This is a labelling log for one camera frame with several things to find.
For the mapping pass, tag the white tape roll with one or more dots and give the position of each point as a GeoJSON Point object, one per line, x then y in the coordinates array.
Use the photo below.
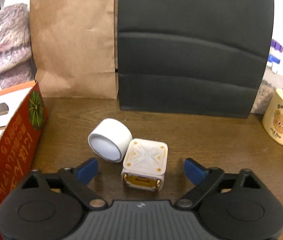
{"type": "Point", "coordinates": [114, 132]}

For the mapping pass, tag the white gold cube box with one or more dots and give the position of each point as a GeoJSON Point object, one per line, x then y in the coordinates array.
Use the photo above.
{"type": "Point", "coordinates": [144, 155]}

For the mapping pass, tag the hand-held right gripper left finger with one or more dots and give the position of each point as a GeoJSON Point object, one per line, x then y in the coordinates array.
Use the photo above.
{"type": "Point", "coordinates": [87, 171]}

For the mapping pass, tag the pink mottled vase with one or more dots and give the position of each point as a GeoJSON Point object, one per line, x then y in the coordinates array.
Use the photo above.
{"type": "Point", "coordinates": [6, 42]}

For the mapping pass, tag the clear jar grainy contents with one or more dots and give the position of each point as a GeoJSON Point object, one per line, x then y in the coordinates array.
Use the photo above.
{"type": "Point", "coordinates": [264, 97]}

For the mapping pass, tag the cream bear mug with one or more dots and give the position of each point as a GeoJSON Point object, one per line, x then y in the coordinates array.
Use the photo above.
{"type": "Point", "coordinates": [281, 120]}

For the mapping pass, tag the purple blue packet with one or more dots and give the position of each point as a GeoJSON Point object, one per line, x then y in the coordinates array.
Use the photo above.
{"type": "Point", "coordinates": [275, 52]}

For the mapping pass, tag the black paper bag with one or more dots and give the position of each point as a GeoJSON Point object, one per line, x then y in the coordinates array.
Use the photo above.
{"type": "Point", "coordinates": [194, 55]}

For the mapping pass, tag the red cardboard box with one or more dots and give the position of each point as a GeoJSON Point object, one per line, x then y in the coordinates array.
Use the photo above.
{"type": "Point", "coordinates": [19, 135]}

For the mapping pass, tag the brown paper bag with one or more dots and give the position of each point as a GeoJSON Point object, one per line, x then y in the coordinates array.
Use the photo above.
{"type": "Point", "coordinates": [74, 42]}

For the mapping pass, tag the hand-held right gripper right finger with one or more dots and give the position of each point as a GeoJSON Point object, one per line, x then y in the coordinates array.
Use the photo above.
{"type": "Point", "coordinates": [194, 171]}

